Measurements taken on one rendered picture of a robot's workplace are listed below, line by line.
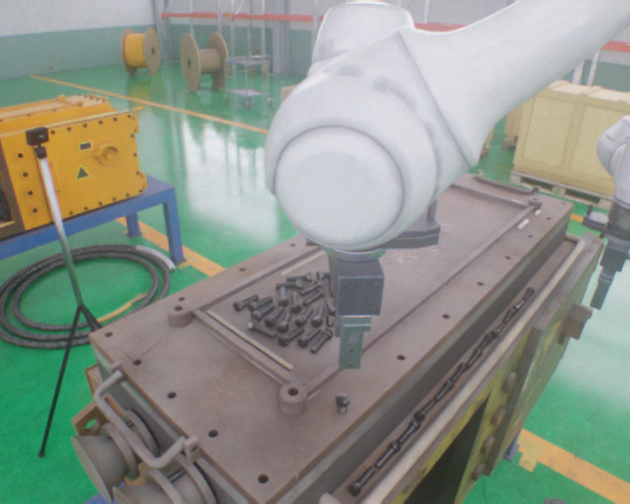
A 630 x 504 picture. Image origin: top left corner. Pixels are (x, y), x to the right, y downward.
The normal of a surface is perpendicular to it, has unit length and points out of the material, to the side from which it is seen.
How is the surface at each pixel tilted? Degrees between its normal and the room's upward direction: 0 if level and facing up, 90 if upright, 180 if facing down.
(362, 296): 90
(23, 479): 0
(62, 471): 0
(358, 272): 0
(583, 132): 90
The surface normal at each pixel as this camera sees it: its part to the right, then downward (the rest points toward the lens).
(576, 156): -0.66, 0.36
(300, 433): 0.02, -0.87
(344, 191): -0.28, 0.54
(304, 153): -0.51, 0.12
